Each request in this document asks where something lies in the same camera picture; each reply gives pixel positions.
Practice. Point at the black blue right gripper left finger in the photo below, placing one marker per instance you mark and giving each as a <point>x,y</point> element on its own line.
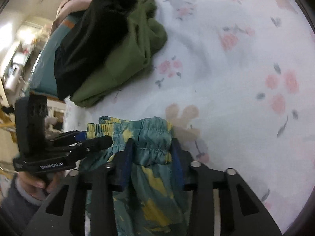
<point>63,212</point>

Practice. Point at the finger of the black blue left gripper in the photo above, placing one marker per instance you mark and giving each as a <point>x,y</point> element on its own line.
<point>78,147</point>
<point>71,135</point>

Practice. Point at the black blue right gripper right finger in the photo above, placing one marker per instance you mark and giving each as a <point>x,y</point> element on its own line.
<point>221,199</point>

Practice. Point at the teal yellow floral pants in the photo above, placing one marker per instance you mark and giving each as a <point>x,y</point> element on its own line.
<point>153,203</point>

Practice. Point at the left hand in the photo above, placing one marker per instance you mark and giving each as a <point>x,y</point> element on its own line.
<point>36,187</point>

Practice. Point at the teal orange headboard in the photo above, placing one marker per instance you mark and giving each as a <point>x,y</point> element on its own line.
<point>42,79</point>

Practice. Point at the folded black pants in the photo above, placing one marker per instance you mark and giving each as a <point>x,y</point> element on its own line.
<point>86,47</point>

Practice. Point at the folded olive green pants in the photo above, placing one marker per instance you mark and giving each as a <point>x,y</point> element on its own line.
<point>145,37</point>

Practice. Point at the white floral bed sheet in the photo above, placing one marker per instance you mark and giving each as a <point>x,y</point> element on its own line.
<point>236,79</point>

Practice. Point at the pink garment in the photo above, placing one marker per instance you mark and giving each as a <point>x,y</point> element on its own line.
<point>66,8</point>

